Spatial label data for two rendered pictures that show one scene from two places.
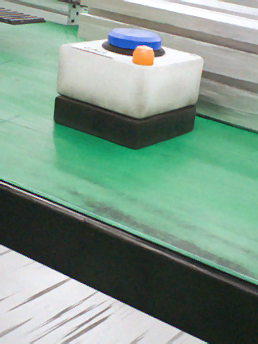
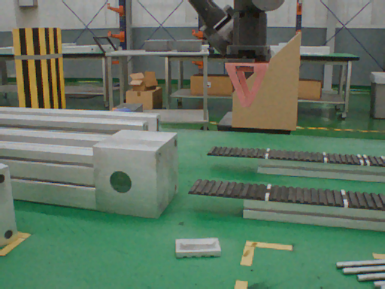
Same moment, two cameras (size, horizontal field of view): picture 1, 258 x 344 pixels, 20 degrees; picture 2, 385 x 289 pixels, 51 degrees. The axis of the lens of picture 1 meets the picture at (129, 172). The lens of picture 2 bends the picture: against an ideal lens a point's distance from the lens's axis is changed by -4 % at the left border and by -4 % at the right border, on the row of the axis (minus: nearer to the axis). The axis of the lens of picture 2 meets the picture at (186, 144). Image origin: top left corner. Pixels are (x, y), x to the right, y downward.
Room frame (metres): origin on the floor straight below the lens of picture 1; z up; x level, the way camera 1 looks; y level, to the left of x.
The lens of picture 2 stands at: (1.46, -0.15, 1.02)
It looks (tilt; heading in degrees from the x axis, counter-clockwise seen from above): 15 degrees down; 161
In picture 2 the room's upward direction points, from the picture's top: straight up
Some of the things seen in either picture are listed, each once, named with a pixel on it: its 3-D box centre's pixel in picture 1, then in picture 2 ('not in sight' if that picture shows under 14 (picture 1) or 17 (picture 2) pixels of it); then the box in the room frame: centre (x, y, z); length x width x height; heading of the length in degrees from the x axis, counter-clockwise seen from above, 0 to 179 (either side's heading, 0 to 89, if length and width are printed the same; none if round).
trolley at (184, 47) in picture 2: not in sight; (155, 89); (-2.31, 0.84, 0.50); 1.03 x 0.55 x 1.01; 69
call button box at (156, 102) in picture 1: (135, 86); not in sight; (0.55, 0.00, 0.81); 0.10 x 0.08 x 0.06; 146
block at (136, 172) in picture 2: not in sight; (140, 168); (0.89, -0.03, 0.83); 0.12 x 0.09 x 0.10; 146
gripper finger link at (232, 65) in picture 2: not in sight; (247, 77); (0.84, 0.17, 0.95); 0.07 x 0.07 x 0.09; 57
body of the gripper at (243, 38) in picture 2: not in sight; (250, 34); (0.82, 0.18, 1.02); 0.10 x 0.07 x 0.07; 147
